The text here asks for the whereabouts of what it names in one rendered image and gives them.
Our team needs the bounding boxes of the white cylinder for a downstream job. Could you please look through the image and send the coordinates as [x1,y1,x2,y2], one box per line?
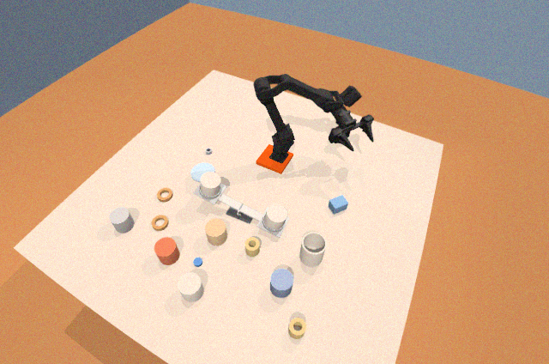
[201,172,220,197]
[264,204,287,229]
[178,272,204,302]

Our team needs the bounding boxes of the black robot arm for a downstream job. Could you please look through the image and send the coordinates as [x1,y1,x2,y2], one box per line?
[253,74,362,163]

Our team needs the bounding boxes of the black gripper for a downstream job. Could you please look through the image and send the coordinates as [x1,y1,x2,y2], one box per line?
[329,110,374,152]

